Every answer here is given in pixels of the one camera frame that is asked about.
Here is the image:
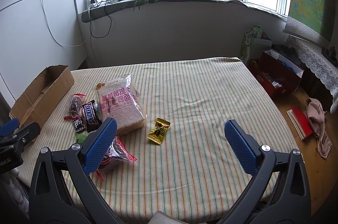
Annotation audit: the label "small black white candy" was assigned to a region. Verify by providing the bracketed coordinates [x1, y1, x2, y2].
[73, 119, 86, 133]

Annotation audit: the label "brown Snickers bar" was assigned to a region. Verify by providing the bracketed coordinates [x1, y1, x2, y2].
[81, 100, 102, 133]

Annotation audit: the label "bagged sliced toast bread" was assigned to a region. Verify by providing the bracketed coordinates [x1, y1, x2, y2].
[96, 74, 147, 136]

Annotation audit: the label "yellow candy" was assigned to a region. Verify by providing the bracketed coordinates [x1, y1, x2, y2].
[147, 117, 171, 145]

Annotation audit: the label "green candy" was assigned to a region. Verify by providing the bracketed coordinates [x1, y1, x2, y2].
[75, 133, 88, 144]

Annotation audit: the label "clear bag red dates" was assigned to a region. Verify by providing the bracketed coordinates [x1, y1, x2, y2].
[64, 93, 86, 120]

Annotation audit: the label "brown cardboard box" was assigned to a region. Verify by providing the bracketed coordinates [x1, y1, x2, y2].
[9, 65, 75, 133]

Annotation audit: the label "red white book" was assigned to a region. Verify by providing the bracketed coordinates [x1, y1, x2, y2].
[286, 107, 313, 141]

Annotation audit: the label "beige cloth on floor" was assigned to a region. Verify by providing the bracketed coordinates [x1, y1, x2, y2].
[305, 98, 332, 160]

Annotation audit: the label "striped table cloth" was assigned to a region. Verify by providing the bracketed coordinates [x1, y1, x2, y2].
[17, 56, 300, 223]

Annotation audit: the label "white cabinet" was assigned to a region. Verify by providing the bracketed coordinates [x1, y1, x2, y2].
[1, 0, 87, 106]

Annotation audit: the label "red storage box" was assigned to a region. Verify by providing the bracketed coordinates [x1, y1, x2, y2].
[248, 49, 304, 99]

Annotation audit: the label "white lace cloth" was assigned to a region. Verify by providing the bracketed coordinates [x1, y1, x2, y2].
[286, 35, 337, 113]

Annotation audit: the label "green paper bag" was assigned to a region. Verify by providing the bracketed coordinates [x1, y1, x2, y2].
[239, 26, 273, 64]

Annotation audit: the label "white power strip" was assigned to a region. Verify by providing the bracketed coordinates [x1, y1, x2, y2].
[86, 0, 97, 9]

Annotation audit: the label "black cable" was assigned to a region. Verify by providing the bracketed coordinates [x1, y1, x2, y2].
[88, 0, 113, 39]

